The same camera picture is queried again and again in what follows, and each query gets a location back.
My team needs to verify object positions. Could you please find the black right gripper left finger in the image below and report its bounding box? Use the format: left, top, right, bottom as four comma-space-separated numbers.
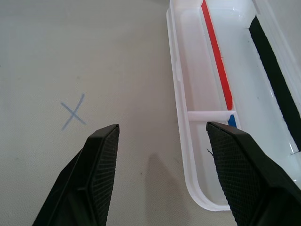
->
32, 124, 120, 226

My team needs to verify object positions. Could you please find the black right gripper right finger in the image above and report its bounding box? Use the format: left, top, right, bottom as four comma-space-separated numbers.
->
206, 121, 301, 226

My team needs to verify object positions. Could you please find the white plastic pencil case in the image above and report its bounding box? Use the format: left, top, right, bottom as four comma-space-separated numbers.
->
166, 0, 301, 211

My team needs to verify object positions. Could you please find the blue pen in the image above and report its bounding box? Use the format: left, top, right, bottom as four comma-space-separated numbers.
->
227, 114, 238, 129

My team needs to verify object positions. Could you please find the black tape strip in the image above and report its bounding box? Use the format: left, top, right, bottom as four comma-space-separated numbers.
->
248, 16, 301, 151

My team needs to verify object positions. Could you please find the red tape strip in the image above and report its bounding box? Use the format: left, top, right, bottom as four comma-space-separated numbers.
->
201, 0, 233, 111

